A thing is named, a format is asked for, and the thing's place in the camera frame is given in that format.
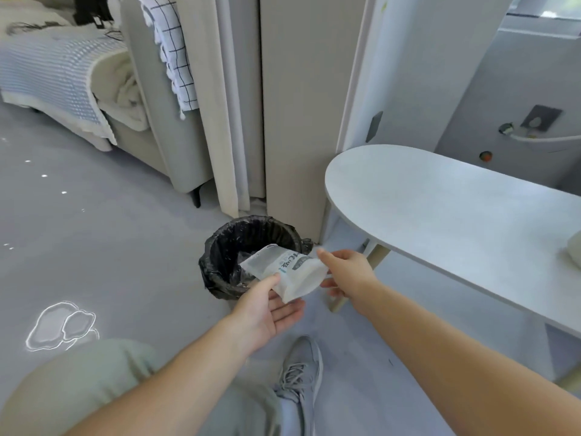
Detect person's right hand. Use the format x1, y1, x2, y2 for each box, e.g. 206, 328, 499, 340
316, 248, 381, 310

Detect person's left hand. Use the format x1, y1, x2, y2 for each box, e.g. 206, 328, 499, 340
229, 273, 306, 357

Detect white plastic packet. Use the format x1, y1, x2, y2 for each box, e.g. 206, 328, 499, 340
239, 243, 329, 304

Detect person's left forearm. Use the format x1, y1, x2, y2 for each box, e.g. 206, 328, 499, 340
64, 313, 260, 436

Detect person's right forearm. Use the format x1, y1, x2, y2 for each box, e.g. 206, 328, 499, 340
350, 282, 581, 436

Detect wooden table leg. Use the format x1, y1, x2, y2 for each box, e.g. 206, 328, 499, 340
328, 243, 391, 313

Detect trash bin with black bag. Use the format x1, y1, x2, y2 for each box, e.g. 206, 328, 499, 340
198, 215, 315, 301

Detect grey sneaker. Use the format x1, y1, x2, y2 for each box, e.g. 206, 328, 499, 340
271, 335, 324, 436

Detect white oval table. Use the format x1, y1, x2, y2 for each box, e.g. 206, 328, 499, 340
324, 144, 581, 342

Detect dark door strike plate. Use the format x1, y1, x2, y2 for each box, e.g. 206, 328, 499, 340
365, 111, 385, 144

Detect beige curtain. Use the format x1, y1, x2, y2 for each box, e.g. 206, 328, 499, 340
175, 0, 266, 219

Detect person's light green trousers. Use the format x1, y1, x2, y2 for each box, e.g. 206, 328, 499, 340
0, 338, 283, 436

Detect beige sofa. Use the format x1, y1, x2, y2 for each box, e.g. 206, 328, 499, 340
0, 0, 215, 209

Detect water puddle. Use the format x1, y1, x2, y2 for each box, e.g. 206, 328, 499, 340
25, 302, 100, 352

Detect cream folded blanket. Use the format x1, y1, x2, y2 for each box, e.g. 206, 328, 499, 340
91, 52, 150, 132

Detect white grid-patterned towel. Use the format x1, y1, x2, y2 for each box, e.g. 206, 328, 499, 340
132, 0, 200, 121

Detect blue white checkered blanket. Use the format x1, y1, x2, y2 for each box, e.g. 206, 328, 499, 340
0, 31, 130, 147

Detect black clothes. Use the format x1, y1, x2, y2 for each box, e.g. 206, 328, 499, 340
73, 0, 125, 41

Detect white cable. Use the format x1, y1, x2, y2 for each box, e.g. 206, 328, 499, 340
498, 123, 581, 144

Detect grey wall plate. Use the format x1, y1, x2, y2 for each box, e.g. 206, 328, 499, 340
520, 104, 564, 132

